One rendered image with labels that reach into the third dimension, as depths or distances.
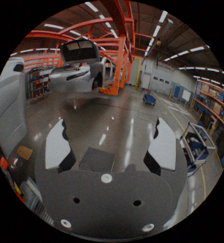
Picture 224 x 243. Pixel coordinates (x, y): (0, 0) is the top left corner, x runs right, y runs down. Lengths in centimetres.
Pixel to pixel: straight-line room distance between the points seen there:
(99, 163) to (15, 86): 131
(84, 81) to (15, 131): 185
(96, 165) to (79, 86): 179
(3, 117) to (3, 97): 18
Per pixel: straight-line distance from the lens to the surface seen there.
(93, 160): 112
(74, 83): 220
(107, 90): 313
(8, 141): 107
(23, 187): 158
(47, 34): 393
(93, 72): 234
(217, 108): 1022
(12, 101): 100
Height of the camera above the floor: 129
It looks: 31 degrees down
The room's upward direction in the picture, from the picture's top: 8 degrees clockwise
